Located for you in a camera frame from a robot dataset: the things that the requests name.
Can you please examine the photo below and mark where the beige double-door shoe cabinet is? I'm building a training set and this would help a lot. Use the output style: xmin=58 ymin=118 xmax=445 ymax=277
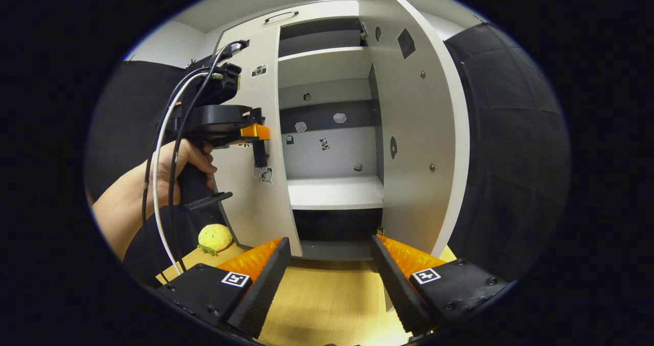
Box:
xmin=212 ymin=0 xmax=386 ymax=261

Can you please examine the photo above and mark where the yellow plush toy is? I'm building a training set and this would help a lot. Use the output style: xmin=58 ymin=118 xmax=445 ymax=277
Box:
xmin=197 ymin=224 xmax=233 ymax=256

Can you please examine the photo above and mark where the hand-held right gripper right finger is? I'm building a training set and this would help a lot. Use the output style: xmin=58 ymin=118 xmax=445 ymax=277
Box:
xmin=371 ymin=234 xmax=511 ymax=335

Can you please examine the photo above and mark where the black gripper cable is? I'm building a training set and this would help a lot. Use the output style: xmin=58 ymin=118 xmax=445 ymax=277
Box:
xmin=168 ymin=40 xmax=250 ymax=272

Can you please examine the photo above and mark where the white cabinet shelf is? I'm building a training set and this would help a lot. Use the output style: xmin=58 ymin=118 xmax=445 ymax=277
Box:
xmin=278 ymin=47 xmax=372 ymax=89
xmin=287 ymin=176 xmax=384 ymax=211

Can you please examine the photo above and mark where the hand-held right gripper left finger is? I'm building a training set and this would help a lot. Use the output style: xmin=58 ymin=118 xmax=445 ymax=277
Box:
xmin=156 ymin=237 xmax=292 ymax=338

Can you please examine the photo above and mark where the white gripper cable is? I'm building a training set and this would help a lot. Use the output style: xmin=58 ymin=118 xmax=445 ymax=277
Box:
xmin=152 ymin=72 xmax=226 ymax=276

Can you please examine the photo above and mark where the beige cabinet door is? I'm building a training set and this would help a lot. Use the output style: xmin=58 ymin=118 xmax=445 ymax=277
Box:
xmin=358 ymin=0 xmax=471 ymax=259
xmin=212 ymin=26 xmax=303 ymax=258

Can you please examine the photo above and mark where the black backdrop cloth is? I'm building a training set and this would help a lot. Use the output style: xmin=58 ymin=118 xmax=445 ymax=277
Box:
xmin=84 ymin=60 xmax=230 ymax=285
xmin=443 ymin=21 xmax=571 ymax=283

